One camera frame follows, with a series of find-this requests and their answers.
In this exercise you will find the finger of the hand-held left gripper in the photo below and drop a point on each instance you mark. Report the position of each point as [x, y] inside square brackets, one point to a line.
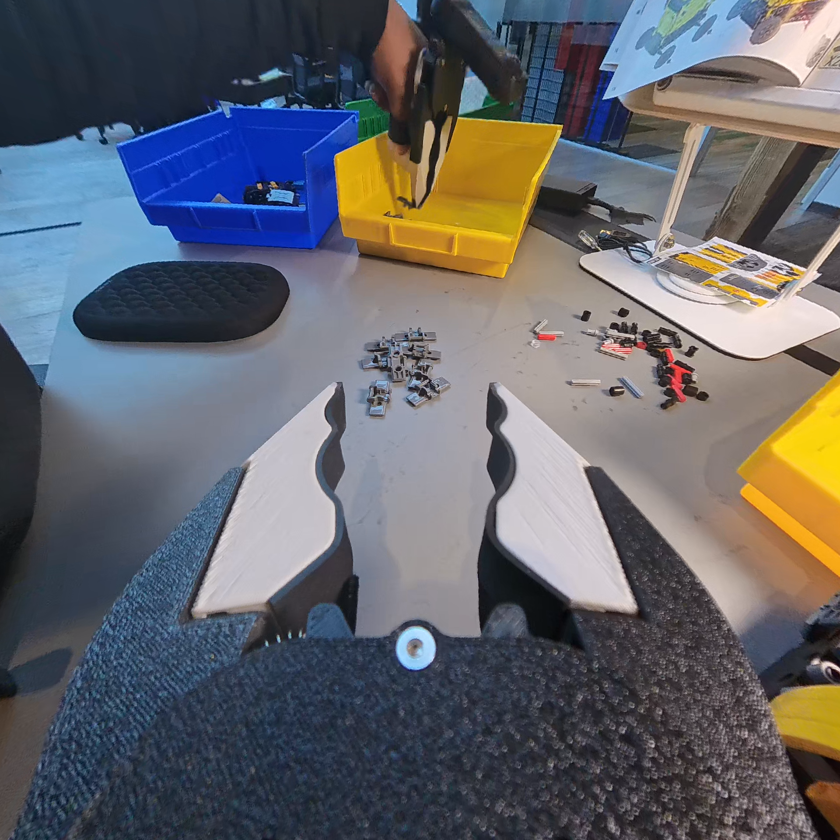
[446, 144]
[425, 154]

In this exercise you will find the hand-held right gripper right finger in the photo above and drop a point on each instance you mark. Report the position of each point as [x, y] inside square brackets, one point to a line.
[558, 518]

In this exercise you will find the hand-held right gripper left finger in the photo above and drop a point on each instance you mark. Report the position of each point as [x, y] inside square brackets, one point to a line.
[275, 518]

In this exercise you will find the pile of grey track links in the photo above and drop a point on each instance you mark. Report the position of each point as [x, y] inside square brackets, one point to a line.
[397, 213]
[403, 367]

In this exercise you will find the person's left forearm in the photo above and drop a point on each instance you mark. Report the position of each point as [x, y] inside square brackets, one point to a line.
[164, 59]

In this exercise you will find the grey desk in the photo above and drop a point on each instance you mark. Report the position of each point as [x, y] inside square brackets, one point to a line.
[164, 407]

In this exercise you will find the person's left hand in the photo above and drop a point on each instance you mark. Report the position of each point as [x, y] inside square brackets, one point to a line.
[394, 72]

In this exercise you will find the green plastic bin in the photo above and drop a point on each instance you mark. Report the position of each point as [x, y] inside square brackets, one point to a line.
[367, 118]

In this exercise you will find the storage shelving with bins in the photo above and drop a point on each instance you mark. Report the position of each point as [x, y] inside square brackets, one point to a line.
[564, 72]

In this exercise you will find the black power adapter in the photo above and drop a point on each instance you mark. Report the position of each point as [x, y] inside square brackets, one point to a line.
[568, 193]

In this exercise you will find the black yellow toy part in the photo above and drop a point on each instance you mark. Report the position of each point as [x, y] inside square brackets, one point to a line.
[272, 195]

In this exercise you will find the pile of small black red pins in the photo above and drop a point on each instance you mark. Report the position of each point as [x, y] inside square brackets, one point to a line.
[663, 367]

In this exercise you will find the blue plastic bin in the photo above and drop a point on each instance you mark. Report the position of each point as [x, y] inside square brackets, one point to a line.
[197, 164]

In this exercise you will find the instruction booklet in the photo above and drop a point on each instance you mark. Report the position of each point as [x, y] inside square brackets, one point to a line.
[709, 39]

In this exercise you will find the white book stand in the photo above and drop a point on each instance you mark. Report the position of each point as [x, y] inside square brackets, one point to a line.
[741, 328]

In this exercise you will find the sticker sheet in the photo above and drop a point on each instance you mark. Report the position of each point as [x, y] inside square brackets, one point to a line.
[728, 272]

